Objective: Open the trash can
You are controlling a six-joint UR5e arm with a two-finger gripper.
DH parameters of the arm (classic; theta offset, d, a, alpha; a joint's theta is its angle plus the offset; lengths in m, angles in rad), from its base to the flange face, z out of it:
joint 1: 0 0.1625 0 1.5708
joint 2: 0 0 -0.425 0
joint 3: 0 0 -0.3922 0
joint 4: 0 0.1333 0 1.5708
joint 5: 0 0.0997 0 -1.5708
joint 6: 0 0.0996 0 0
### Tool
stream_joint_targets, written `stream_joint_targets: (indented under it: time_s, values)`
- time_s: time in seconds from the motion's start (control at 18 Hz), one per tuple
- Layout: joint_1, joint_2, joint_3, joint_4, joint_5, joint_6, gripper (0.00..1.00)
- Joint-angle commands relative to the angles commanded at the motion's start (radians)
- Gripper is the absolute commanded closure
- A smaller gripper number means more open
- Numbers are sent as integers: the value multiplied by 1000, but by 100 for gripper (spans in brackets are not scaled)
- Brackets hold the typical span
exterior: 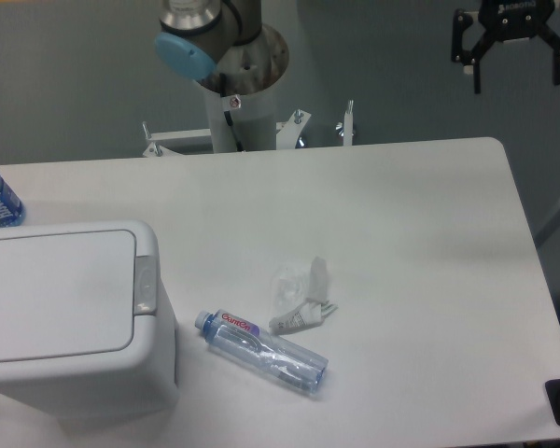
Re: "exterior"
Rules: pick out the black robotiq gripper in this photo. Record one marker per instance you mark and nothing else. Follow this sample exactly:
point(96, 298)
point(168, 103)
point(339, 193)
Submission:
point(503, 21)

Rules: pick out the white plastic trash can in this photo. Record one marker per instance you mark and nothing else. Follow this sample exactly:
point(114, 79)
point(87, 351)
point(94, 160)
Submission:
point(86, 326)

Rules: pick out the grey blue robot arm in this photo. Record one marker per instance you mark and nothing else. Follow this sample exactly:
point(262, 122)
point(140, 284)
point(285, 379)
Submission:
point(226, 48)

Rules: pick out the crumpled clear plastic wrapper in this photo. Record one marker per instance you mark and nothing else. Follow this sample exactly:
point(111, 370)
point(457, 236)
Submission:
point(300, 297)

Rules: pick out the clear empty water bottle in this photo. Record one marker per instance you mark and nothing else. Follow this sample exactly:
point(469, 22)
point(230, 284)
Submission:
point(247, 343)

